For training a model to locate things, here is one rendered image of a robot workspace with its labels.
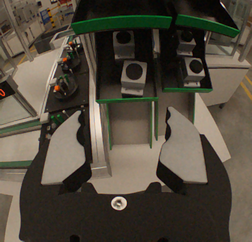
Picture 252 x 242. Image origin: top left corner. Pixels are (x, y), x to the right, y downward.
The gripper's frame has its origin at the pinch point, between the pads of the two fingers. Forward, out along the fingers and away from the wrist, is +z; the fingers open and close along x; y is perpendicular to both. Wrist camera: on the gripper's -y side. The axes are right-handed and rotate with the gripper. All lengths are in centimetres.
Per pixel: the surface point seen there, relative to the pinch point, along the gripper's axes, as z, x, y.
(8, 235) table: -22, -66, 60
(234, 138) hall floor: 91, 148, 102
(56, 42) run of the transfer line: 129, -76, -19
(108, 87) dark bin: 17.1, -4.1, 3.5
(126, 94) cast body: 13.4, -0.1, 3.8
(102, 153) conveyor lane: 20.7, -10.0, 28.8
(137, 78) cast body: 11.4, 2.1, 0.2
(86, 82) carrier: 54, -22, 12
